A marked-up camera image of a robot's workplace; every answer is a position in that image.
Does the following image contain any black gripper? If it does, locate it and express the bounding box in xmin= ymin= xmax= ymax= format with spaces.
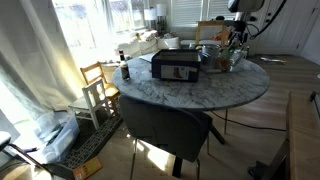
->
xmin=224 ymin=20 xmax=248 ymax=44

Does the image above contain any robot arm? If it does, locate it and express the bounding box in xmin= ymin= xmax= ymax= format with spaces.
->
xmin=225 ymin=0 xmax=265 ymax=44

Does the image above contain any green plastic bottle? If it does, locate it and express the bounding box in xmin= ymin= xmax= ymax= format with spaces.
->
xmin=219 ymin=44 xmax=237 ymax=71

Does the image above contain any dark sauce bottle red cap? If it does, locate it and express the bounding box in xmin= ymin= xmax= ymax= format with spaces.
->
xmin=119 ymin=50 xmax=130 ymax=80

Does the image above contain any orange stuffed toy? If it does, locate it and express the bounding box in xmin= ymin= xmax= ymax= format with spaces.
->
xmin=213 ymin=30 xmax=232 ymax=41

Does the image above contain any white door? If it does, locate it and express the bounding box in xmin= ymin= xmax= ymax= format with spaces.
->
xmin=256 ymin=0 xmax=319 ymax=55

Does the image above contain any round marble table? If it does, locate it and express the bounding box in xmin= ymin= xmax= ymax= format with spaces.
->
xmin=112 ymin=58 xmax=270 ymax=111

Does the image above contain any dark blue cardboard box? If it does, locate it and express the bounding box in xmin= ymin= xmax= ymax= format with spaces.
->
xmin=151 ymin=49 xmax=201 ymax=82

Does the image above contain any white table lamp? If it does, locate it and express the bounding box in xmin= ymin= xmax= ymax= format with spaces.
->
xmin=144 ymin=8 xmax=157 ymax=29

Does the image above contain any white sofa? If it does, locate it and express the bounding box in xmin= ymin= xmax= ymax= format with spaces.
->
xmin=114 ymin=29 xmax=201 ymax=58

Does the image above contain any grey upholstered chair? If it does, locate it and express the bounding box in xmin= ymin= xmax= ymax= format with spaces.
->
xmin=119 ymin=95 xmax=212 ymax=180

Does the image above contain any small yellow wooden chair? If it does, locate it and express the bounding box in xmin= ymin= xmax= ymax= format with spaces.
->
xmin=79 ymin=61 xmax=121 ymax=114

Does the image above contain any wooden bench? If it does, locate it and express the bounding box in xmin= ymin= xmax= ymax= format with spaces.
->
xmin=261 ymin=92 xmax=320 ymax=180

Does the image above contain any small white wooden chair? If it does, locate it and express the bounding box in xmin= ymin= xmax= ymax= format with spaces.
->
xmin=69 ymin=78 xmax=111 ymax=130

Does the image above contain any white sheer curtain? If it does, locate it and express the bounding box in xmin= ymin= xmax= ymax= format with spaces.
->
xmin=0 ymin=0 xmax=84 ymax=123

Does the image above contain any clear plastic storage bin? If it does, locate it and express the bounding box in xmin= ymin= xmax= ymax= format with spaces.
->
xmin=31 ymin=111 xmax=79 ymax=164

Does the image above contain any orange cardboard box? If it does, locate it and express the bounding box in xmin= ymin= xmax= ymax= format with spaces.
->
xmin=73 ymin=157 xmax=102 ymax=180

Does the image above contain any wooden easel frame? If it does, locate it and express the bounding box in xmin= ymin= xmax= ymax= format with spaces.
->
xmin=195 ymin=20 xmax=227 ymax=47

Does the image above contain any black floor cable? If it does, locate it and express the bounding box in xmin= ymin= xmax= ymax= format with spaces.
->
xmin=211 ymin=110 xmax=287 ymax=132

